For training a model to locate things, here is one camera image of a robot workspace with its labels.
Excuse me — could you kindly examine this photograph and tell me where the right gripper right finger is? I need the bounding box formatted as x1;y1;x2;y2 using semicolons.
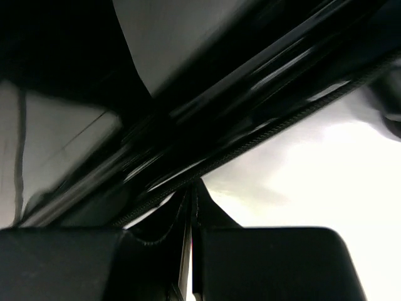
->
190;181;365;300

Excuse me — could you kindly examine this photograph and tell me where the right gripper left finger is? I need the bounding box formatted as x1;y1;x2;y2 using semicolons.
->
1;191;190;300

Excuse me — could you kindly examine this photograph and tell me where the black suitcase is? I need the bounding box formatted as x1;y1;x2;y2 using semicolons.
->
1;1;400;227

